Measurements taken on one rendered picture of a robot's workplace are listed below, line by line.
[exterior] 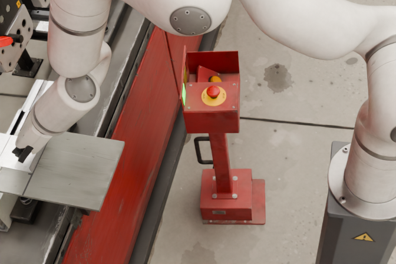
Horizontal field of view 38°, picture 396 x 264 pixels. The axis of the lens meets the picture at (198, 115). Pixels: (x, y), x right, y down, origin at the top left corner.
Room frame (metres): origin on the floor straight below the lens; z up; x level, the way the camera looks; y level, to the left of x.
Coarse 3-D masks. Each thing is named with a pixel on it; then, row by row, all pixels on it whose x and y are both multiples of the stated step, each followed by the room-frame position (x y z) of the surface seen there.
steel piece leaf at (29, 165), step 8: (16, 136) 0.82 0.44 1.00; (8, 144) 0.80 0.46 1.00; (8, 152) 0.78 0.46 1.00; (40, 152) 0.76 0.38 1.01; (0, 160) 0.76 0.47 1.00; (8, 160) 0.76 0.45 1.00; (16, 160) 0.75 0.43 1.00; (32, 160) 0.73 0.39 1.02; (16, 168) 0.73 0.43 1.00; (24, 168) 0.73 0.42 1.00; (32, 168) 0.72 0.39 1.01
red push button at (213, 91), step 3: (210, 87) 1.02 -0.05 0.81; (213, 87) 1.01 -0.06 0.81; (216, 87) 1.01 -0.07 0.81; (207, 90) 1.01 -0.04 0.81; (210, 90) 1.01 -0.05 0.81; (213, 90) 1.00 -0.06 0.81; (216, 90) 1.00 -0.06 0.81; (219, 90) 1.00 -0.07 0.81; (207, 93) 1.00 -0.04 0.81; (210, 93) 1.00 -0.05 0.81; (213, 93) 0.99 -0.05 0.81; (216, 93) 0.99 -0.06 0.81; (219, 93) 1.00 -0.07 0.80; (210, 96) 0.99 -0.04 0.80; (213, 96) 0.99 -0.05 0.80; (216, 96) 0.99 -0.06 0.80
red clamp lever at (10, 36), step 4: (4, 36) 0.87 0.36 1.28; (8, 36) 0.89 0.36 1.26; (12, 36) 0.89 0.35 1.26; (16, 36) 0.89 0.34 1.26; (20, 36) 0.89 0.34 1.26; (0, 40) 0.84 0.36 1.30; (4, 40) 0.85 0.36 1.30; (8, 40) 0.86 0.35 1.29; (12, 40) 0.87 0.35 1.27; (16, 40) 0.88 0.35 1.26; (20, 40) 0.88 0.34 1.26; (0, 44) 0.83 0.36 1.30; (4, 44) 0.84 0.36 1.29; (8, 44) 0.85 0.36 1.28
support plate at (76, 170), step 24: (48, 144) 0.78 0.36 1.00; (72, 144) 0.77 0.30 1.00; (96, 144) 0.76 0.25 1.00; (120, 144) 0.75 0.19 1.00; (48, 168) 0.72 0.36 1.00; (72, 168) 0.71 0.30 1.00; (96, 168) 0.70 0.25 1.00; (0, 192) 0.68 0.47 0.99; (48, 192) 0.66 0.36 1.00; (72, 192) 0.65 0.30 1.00; (96, 192) 0.64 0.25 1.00
